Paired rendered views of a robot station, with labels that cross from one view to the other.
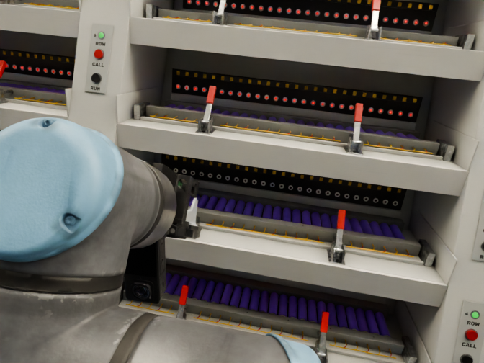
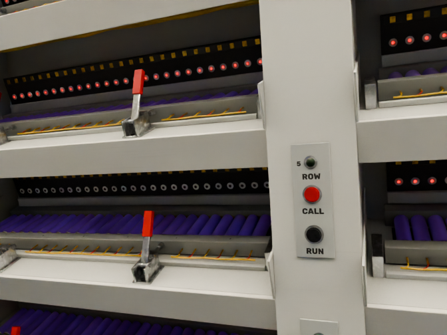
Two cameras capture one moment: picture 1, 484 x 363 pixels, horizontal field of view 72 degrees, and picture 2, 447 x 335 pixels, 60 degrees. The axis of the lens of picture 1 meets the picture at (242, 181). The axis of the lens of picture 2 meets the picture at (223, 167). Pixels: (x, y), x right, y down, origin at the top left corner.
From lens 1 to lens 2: 0.44 m
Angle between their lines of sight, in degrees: 15
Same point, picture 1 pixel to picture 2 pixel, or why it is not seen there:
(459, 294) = (293, 310)
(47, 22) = not seen: outside the picture
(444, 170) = (234, 135)
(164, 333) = not seen: outside the picture
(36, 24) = not seen: outside the picture
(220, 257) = (25, 291)
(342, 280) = (151, 305)
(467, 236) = (284, 223)
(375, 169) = (156, 152)
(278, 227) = (100, 243)
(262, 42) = (14, 28)
